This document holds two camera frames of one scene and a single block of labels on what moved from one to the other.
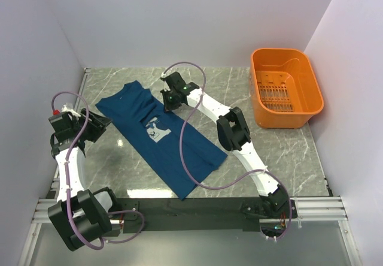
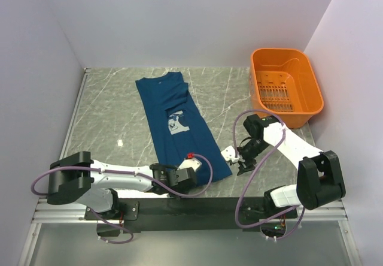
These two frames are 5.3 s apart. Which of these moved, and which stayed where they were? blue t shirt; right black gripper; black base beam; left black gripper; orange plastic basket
Moved: blue t shirt; left black gripper; right black gripper
Stayed: black base beam; orange plastic basket
